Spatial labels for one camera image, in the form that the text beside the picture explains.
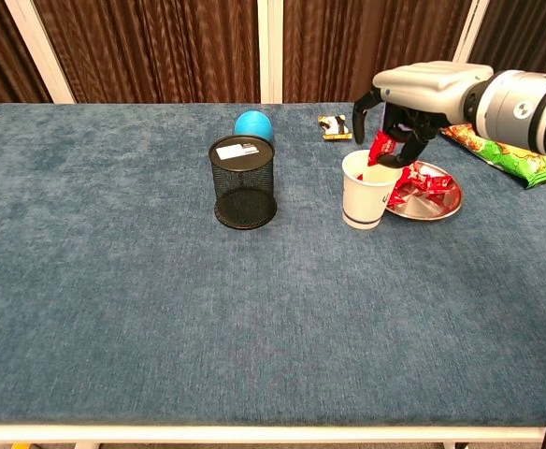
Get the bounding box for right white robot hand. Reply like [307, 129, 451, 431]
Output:
[352, 61, 495, 169]

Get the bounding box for red snack packet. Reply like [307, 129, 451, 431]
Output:
[367, 129, 399, 167]

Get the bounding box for red candies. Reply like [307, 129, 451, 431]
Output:
[354, 163, 454, 210]

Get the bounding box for white paper cup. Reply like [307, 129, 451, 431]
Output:
[341, 149, 403, 230]

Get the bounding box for green orange snack bag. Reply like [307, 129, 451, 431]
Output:
[440, 123, 546, 190]

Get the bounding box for round steel plate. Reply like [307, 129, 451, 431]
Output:
[384, 159, 464, 222]

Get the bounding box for blue ball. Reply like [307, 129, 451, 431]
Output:
[234, 109, 275, 143]

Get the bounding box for black mesh pen holder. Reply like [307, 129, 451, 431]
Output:
[208, 135, 279, 230]

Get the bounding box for blue table cloth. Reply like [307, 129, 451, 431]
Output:
[0, 102, 546, 427]

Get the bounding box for white table frame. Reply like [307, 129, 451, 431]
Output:
[0, 423, 546, 449]

